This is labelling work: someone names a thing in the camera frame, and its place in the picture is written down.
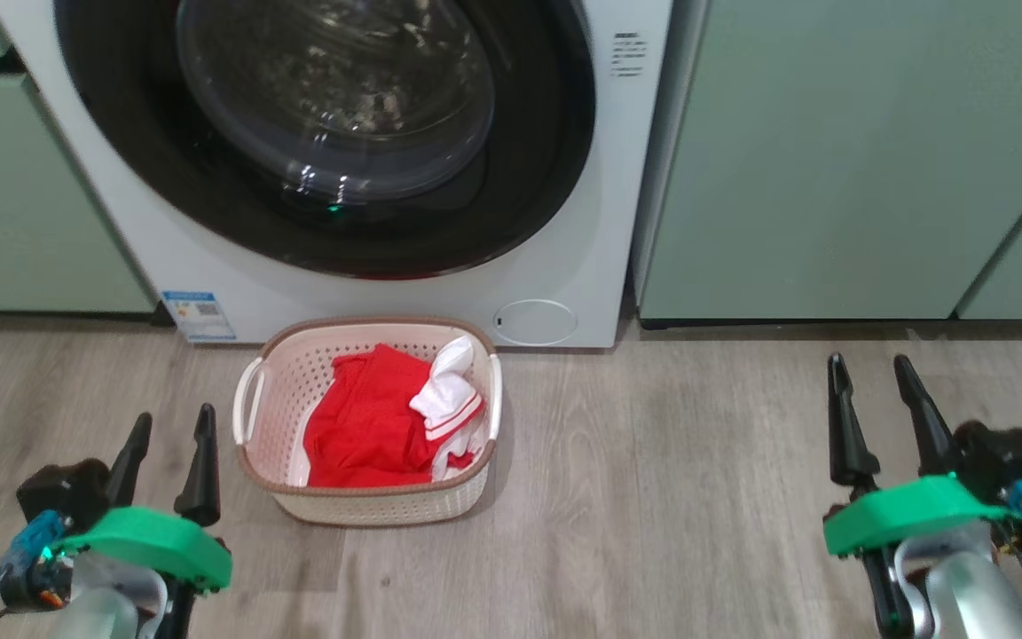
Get blue energy label sticker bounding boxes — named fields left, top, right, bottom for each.
left=160, top=289, right=238, bottom=343

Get cream perforated laundry basket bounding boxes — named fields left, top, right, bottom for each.
left=231, top=314, right=504, bottom=530

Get round glass washing machine door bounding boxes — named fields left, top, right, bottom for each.
left=53, top=0, right=597, bottom=281

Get black text warning label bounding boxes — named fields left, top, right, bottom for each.
left=609, top=30, right=650, bottom=80

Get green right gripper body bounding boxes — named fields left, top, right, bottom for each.
left=822, top=475, right=1014, bottom=559

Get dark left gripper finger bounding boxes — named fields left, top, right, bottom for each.
left=174, top=404, right=223, bottom=528
left=104, top=412, right=154, bottom=509

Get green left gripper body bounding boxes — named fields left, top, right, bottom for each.
left=53, top=506, right=233, bottom=592

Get red and white shirt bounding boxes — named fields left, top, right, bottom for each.
left=408, top=335, right=488, bottom=481

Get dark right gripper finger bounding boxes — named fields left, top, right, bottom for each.
left=893, top=355, right=961, bottom=479
left=827, top=353, right=882, bottom=488

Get pale green drawer cabinet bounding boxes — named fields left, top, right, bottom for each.
left=0, top=0, right=159, bottom=317

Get white front-load washing machine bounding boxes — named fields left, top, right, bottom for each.
left=0, top=0, right=674, bottom=350

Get red shorts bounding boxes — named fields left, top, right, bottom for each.
left=302, top=343, right=442, bottom=490

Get blue left cable connector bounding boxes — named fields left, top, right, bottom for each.
left=0, top=509, right=67, bottom=574

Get wide pale green cabinet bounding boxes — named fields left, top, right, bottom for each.
left=633, top=0, right=1022, bottom=322

